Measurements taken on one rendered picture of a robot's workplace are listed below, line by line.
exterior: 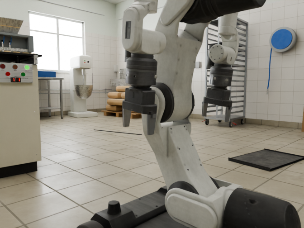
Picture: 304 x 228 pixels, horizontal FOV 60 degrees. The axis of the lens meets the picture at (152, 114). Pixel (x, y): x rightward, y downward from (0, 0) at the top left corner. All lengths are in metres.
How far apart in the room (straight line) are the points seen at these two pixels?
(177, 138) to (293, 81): 4.12
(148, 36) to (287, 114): 4.37
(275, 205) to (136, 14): 0.62
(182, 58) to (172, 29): 0.10
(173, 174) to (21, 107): 1.51
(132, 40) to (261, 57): 4.52
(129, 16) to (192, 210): 0.58
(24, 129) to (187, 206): 1.61
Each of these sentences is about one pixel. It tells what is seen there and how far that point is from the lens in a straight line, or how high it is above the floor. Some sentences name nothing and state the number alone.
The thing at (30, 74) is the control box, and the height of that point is 0.76.
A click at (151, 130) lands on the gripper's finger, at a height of 0.54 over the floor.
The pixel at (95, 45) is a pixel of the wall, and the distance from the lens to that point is 7.40.
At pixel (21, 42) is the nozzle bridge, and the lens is 3.04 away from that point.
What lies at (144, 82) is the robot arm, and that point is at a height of 0.68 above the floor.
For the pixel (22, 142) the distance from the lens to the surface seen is 2.23.
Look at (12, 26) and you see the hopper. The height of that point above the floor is 1.26.
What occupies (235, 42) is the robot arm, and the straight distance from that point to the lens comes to 1.13.
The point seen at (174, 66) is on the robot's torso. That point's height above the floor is 0.73.
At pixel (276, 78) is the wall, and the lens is 5.02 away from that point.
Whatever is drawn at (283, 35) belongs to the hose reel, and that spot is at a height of 1.51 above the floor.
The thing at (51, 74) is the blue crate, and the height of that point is 0.95.
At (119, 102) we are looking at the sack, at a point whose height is 0.35.
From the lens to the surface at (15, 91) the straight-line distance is 2.18.
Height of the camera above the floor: 0.66
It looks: 6 degrees down
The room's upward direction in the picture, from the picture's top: straight up
